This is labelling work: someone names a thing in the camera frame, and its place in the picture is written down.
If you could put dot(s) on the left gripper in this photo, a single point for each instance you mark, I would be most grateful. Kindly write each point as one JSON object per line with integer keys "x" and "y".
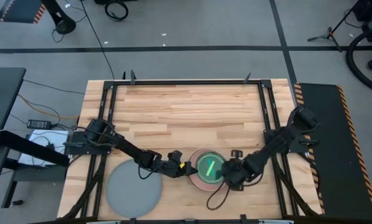
{"x": 175, "y": 168}

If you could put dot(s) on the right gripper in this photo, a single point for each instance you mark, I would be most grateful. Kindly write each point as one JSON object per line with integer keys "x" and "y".
{"x": 240, "y": 172}

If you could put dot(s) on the pink plate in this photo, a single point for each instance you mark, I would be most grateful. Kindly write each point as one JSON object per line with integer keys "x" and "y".
{"x": 198, "y": 183}

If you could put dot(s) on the small green transparent plate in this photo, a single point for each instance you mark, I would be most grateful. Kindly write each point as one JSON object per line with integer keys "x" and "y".
{"x": 204, "y": 165}

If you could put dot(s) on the large grey plate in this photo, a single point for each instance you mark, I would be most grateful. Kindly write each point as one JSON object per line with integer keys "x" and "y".
{"x": 133, "y": 193}

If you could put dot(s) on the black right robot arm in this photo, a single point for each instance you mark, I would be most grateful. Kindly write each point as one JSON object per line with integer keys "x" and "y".
{"x": 276, "y": 143}

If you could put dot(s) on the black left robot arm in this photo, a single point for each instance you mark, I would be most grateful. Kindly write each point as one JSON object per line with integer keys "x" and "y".
{"x": 127, "y": 149}

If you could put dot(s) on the large black hazard-striped mat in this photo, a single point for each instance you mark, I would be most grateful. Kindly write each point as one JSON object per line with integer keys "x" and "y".
{"x": 335, "y": 174}

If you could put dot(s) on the white paper sheet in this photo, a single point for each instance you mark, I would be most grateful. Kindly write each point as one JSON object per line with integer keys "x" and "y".
{"x": 43, "y": 137}

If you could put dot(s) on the black power adapter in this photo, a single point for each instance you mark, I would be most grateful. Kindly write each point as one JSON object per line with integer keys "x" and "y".
{"x": 39, "y": 124}

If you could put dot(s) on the black tripod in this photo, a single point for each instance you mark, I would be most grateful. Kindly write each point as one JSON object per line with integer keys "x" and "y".
{"x": 329, "y": 34}

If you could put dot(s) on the black stand with round base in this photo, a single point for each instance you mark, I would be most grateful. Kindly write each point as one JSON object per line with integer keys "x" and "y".
{"x": 63, "y": 26}

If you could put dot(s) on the black side desk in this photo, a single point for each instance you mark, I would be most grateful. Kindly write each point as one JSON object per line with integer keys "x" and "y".
{"x": 2, "y": 93}

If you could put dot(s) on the small black hazard-striped mat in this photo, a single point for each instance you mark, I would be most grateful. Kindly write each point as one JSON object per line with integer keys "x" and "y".
{"x": 21, "y": 11}

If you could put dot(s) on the black aluminium table frame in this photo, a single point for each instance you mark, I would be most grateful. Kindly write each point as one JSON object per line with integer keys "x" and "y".
{"x": 186, "y": 82}

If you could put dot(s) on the grey frame clamp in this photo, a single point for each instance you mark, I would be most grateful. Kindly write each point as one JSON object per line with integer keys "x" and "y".
{"x": 132, "y": 77}
{"x": 247, "y": 78}

